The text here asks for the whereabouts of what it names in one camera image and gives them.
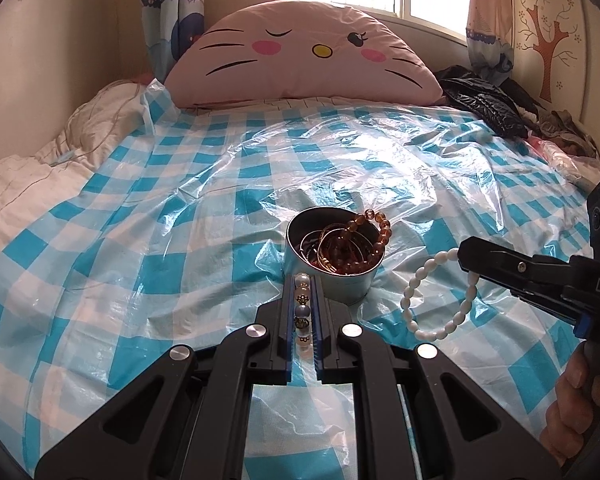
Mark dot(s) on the pink blue print curtain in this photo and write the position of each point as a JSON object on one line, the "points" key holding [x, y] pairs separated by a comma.
{"points": [[485, 10]]}

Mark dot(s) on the pile of clothes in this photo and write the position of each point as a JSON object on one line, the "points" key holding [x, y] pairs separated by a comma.
{"points": [[560, 130]]}

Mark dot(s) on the black shiny jacket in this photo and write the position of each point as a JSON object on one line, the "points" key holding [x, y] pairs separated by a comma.
{"points": [[490, 105]]}

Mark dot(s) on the round metal tin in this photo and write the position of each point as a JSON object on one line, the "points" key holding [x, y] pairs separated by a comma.
{"points": [[350, 285]]}

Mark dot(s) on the white quilt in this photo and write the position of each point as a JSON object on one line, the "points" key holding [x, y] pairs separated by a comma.
{"points": [[30, 185]]}

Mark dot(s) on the blue whale print curtain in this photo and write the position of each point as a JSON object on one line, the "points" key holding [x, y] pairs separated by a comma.
{"points": [[170, 20]]}

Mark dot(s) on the brown tree wall sticker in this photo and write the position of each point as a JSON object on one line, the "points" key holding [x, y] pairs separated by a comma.
{"points": [[547, 55]]}

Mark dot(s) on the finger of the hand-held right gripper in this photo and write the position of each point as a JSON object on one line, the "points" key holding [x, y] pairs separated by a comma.
{"points": [[505, 267]]}

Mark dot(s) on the pink cat face pillow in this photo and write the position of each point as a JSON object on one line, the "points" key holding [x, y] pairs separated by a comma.
{"points": [[300, 75]]}

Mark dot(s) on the person's right hand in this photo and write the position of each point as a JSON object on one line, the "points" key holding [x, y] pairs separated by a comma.
{"points": [[562, 410]]}

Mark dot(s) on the thin metal bangle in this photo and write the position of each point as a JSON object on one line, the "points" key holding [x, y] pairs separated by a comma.
{"points": [[321, 240]]}

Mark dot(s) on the engraved metal bangle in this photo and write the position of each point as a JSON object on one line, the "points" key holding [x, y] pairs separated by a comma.
{"points": [[328, 266]]}

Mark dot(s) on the blue checked plastic sheet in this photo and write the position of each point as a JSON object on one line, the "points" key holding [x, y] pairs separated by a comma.
{"points": [[180, 210]]}

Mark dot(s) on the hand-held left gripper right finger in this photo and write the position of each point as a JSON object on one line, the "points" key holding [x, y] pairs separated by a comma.
{"points": [[325, 340]]}

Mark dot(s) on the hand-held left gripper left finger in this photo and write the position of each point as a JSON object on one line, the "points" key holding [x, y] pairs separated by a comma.
{"points": [[285, 330]]}

